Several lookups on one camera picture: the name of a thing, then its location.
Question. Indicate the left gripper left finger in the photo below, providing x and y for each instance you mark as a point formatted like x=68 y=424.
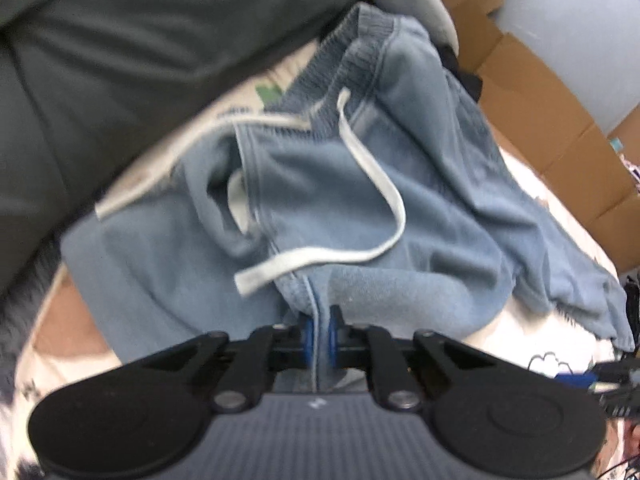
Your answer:
x=253 y=364

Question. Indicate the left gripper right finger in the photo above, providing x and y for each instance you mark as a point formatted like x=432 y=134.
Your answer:
x=390 y=365

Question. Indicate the light blue denim shorts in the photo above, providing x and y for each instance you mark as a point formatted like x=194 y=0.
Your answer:
x=374 y=184

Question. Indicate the cream cartoon bear bedsheet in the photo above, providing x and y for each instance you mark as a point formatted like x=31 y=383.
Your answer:
x=91 y=416

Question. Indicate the black garment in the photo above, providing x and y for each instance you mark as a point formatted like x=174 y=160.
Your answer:
x=472 y=83

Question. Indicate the brown cardboard sheet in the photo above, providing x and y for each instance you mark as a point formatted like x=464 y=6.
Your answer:
x=541 y=121

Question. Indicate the grey mattress panel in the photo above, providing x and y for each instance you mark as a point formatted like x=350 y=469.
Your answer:
x=592 y=45

